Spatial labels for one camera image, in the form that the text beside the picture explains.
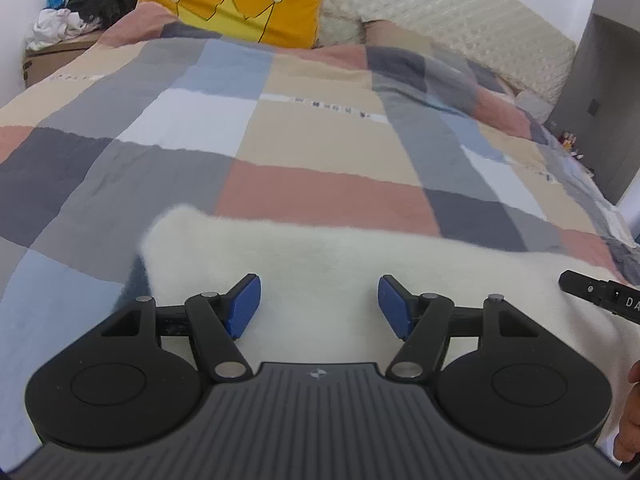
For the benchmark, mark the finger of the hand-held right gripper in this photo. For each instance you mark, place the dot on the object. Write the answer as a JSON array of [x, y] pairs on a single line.
[[585, 288]]

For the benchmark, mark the patchwork checked quilt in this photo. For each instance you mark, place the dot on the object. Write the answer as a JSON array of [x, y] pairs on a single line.
[[200, 135]]

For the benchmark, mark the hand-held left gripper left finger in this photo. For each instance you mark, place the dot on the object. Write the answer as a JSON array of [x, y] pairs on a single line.
[[245, 306]]

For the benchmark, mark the grey wooden cabinet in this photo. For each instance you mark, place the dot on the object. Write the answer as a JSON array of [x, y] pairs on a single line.
[[610, 85]]

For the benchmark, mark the yellow crown pillow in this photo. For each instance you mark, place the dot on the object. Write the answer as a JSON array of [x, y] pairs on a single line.
[[240, 0]]

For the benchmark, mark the dark wall switch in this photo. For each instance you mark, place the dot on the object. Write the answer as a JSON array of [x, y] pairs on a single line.
[[593, 107]]

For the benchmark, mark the white striped fleece sweater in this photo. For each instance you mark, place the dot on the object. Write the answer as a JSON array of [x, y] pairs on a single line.
[[350, 260]]

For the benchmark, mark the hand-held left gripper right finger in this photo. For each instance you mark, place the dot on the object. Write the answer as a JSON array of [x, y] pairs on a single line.
[[395, 306]]

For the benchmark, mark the checked pillow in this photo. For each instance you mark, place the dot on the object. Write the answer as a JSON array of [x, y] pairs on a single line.
[[395, 30]]

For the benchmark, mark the cardboard box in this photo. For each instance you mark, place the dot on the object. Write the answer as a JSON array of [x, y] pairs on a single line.
[[45, 57]]

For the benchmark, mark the person's right hand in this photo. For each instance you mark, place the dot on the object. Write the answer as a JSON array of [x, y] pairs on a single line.
[[631, 425]]

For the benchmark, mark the white crumpled cloth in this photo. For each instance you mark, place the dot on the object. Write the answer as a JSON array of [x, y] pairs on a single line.
[[52, 27]]

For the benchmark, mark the row of small bottles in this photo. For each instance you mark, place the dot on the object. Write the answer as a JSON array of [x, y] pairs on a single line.
[[570, 141]]

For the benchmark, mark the cream quilted headboard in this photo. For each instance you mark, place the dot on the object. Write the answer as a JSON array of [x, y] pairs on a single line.
[[475, 25]]

